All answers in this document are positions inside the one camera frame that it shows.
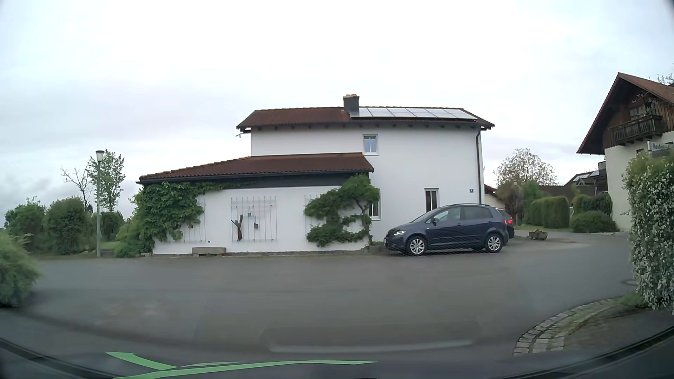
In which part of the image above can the white house with red roof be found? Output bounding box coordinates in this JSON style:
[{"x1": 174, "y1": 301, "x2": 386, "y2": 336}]
[{"x1": 136, "y1": 94, "x2": 495, "y2": 257}]

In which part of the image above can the grey asphalt road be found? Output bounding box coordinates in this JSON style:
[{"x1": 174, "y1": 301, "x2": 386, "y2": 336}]
[{"x1": 21, "y1": 230, "x2": 639, "y2": 352}]

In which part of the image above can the dark blue car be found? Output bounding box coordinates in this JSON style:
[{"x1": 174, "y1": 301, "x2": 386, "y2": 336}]
[{"x1": 383, "y1": 204, "x2": 510, "y2": 257}]

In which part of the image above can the car's own bonnet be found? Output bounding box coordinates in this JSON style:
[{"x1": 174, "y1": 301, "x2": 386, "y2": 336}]
[{"x1": 0, "y1": 310, "x2": 674, "y2": 379}]

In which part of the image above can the climbing green vine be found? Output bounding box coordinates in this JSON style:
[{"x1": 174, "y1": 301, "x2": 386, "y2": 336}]
[{"x1": 114, "y1": 181, "x2": 248, "y2": 259}]

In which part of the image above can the pale leafy tree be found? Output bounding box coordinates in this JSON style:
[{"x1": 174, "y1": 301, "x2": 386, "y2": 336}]
[{"x1": 494, "y1": 148, "x2": 558, "y2": 222}]

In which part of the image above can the trimmed green hedge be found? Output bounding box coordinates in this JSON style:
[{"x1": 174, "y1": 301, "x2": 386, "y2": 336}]
[{"x1": 528, "y1": 192, "x2": 614, "y2": 229}]

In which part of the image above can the slender young tree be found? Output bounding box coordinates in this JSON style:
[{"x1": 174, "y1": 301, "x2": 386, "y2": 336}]
[{"x1": 86, "y1": 149, "x2": 126, "y2": 213}]

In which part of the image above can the distant building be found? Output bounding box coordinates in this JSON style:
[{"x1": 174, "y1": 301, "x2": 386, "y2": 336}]
[{"x1": 538, "y1": 161, "x2": 608, "y2": 198}]

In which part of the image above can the cobbled strip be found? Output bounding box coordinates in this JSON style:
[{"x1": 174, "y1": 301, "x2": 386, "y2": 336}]
[{"x1": 513, "y1": 298, "x2": 622, "y2": 357}]

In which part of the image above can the bare tree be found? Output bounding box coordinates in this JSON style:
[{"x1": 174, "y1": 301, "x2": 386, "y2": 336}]
[{"x1": 60, "y1": 166, "x2": 94, "y2": 211}]

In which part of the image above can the round green bush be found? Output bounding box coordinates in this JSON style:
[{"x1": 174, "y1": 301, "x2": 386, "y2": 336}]
[{"x1": 570, "y1": 211, "x2": 619, "y2": 234}]

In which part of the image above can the group of green bushes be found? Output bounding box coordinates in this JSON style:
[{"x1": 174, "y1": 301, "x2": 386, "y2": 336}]
[{"x1": 4, "y1": 196, "x2": 126, "y2": 255}]

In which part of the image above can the house with wooden balcony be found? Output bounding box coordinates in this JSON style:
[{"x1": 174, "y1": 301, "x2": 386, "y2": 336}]
[{"x1": 576, "y1": 72, "x2": 674, "y2": 233}]

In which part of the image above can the white flowering hedge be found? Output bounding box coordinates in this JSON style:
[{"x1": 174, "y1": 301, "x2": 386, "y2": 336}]
[{"x1": 622, "y1": 152, "x2": 674, "y2": 311}]

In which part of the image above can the trained wall shrub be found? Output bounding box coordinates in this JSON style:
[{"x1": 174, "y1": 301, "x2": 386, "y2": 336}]
[{"x1": 303, "y1": 174, "x2": 381, "y2": 248}]

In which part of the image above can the grey lamp post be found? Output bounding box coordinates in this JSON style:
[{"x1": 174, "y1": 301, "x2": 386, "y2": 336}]
[{"x1": 95, "y1": 150, "x2": 105, "y2": 258}]

